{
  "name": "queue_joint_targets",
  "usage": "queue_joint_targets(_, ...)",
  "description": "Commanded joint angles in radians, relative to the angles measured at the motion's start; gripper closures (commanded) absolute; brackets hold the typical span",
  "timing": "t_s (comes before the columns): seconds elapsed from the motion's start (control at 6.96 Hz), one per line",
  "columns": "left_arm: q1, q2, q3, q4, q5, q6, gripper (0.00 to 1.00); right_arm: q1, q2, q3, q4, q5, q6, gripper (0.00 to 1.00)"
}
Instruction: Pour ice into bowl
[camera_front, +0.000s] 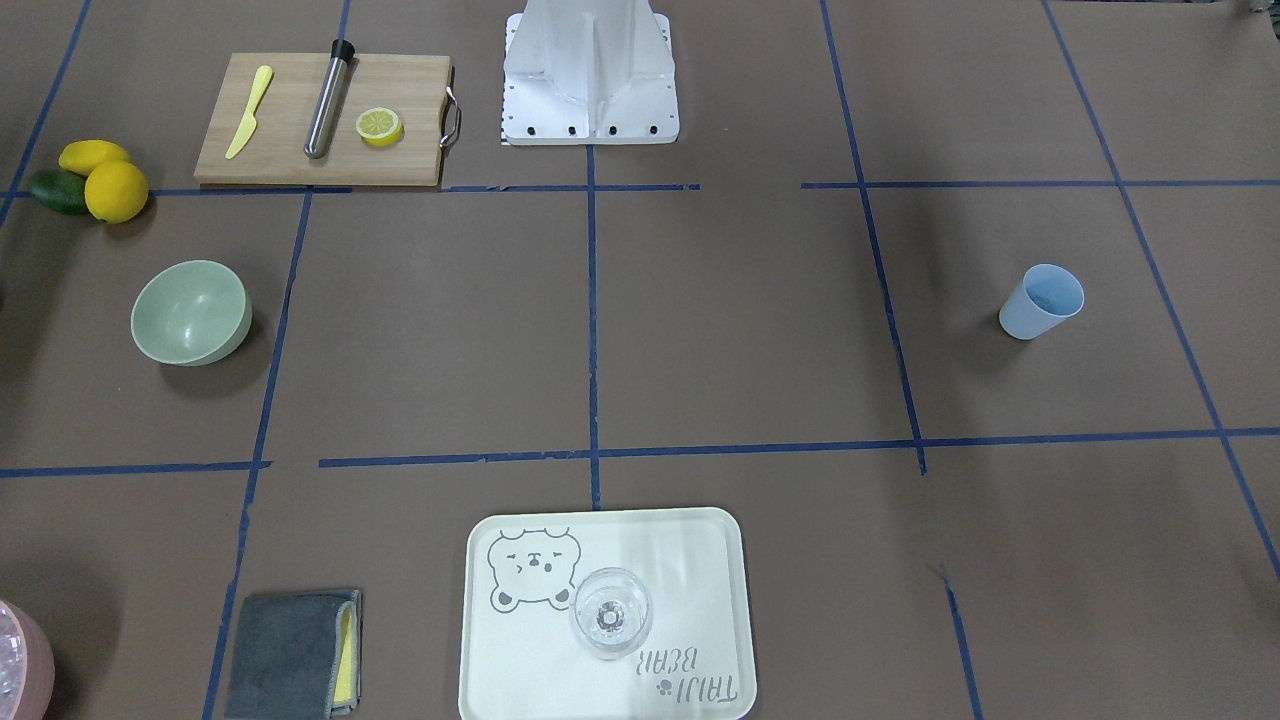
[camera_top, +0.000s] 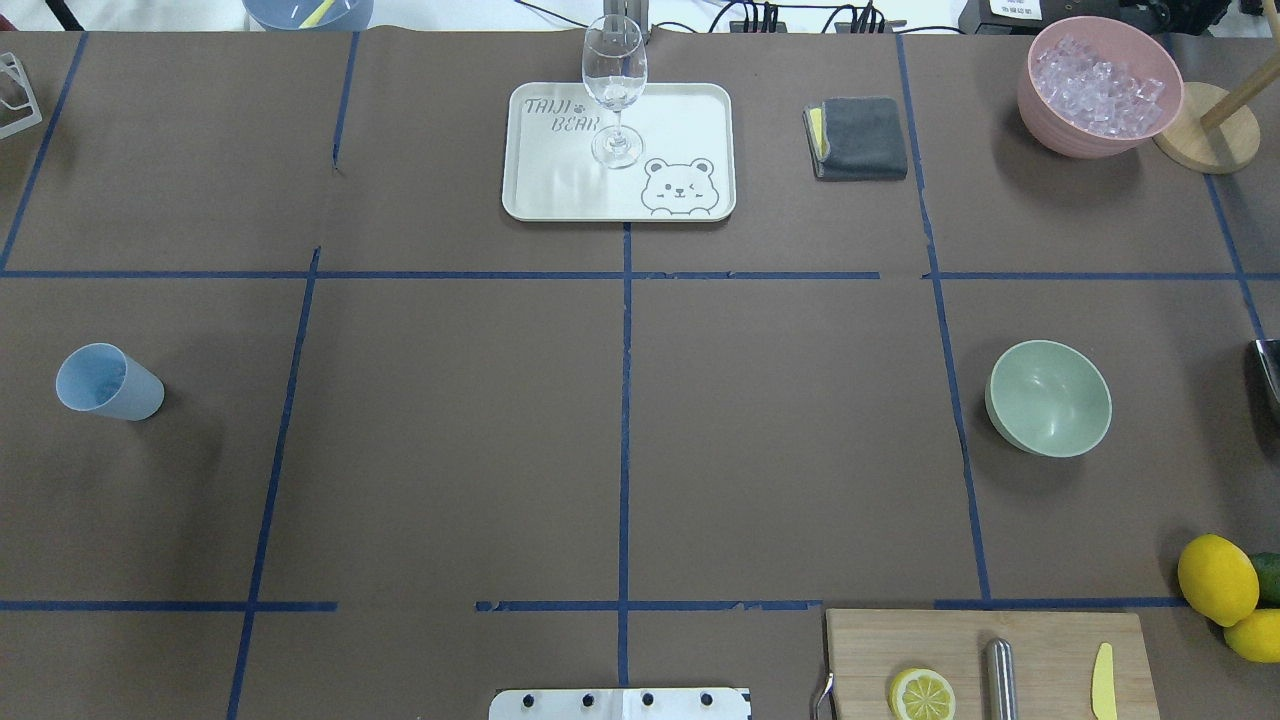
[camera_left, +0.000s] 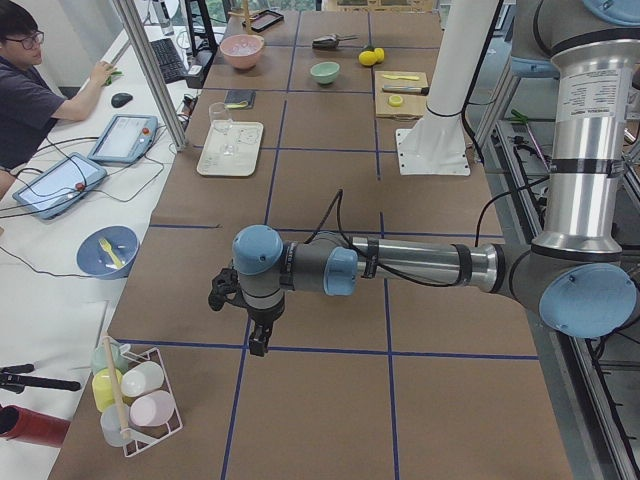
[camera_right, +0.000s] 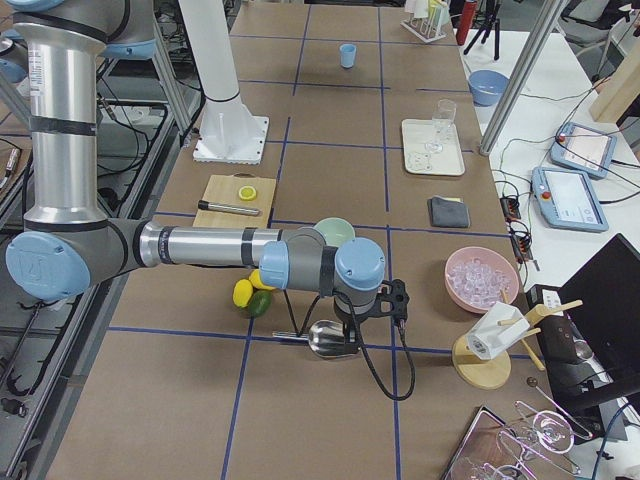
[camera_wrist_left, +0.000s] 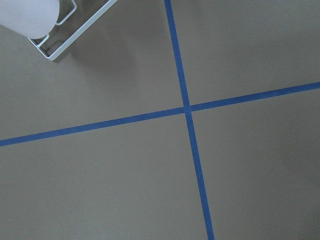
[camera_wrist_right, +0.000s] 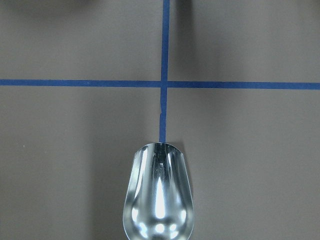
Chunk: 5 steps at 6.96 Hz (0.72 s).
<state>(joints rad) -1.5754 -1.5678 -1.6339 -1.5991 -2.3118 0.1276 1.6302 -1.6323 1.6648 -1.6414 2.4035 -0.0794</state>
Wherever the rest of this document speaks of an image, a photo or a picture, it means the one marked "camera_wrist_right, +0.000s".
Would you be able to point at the shiny metal ice scoop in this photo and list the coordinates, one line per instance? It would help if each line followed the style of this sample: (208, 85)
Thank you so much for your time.
(158, 203)

